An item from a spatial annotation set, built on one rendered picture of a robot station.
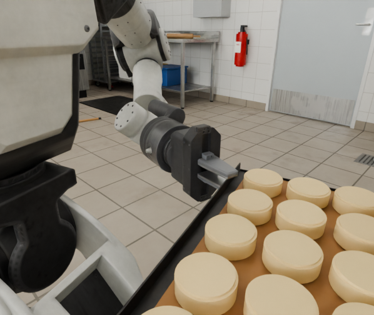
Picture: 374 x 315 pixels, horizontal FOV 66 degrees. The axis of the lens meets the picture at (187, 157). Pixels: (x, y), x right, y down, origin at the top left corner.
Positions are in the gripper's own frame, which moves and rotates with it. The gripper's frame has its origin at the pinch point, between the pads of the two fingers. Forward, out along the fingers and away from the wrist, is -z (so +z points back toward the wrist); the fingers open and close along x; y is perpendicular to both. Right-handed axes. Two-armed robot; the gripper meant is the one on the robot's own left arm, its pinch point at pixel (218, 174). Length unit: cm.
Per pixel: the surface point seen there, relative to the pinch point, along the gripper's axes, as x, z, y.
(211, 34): 16, 321, 245
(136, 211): -77, 106, 29
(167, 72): -34, 342, 185
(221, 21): 33, 313, 255
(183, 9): 51, 384, 238
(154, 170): -77, 149, 63
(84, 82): -53, 436, 90
